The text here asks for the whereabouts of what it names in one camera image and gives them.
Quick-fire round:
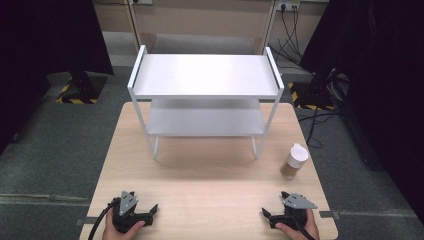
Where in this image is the black power cable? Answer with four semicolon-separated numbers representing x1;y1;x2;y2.
269;3;313;73

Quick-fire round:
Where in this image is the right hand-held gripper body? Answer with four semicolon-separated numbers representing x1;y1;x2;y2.
268;192;318;232

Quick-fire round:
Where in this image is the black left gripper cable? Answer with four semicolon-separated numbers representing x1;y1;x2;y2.
87;198;120;240

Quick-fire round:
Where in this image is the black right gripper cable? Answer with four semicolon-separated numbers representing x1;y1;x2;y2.
287;213;316;240

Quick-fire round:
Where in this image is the person's left hand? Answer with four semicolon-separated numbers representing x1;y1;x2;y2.
101;208;147;240

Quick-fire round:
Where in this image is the person's right hand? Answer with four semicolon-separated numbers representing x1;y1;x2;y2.
274;208;321;240

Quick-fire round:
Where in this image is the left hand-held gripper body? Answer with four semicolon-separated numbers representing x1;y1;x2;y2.
111;190;154;234

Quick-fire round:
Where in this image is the grey floor tape strip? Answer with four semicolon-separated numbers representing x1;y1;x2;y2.
75;216;101;228
318;210;342;221

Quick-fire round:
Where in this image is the white wall socket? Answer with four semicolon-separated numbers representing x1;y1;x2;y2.
276;0;302;12

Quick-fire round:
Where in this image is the black curtain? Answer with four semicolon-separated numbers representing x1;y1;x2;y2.
299;0;424;225
0;0;115;155

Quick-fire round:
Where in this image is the beige wooden cabinet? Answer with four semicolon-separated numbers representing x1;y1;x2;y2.
127;0;278;56

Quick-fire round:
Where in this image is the brown spice jar white lid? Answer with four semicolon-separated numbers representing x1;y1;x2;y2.
279;143;310;180

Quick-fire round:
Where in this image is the black looped floor cable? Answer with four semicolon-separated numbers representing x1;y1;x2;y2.
295;105;342;150

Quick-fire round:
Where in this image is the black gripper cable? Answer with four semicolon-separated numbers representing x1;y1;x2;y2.
87;198;120;240
287;213;316;240

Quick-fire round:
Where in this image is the white two-tier metal shelf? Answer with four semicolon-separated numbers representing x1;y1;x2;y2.
127;44;285;161

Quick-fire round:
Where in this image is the black stand base striped tape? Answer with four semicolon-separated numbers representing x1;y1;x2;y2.
54;70;108;105
288;68;351;111

